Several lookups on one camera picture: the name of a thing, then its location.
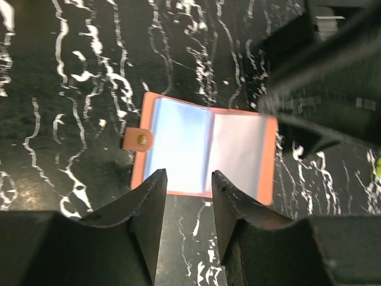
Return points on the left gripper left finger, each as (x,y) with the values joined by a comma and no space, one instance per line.
(117,244)

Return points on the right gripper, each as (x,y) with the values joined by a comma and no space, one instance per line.
(324,43)

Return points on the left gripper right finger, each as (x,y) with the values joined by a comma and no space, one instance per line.
(258,246)

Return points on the pink leather card holder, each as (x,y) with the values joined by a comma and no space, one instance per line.
(190,142)

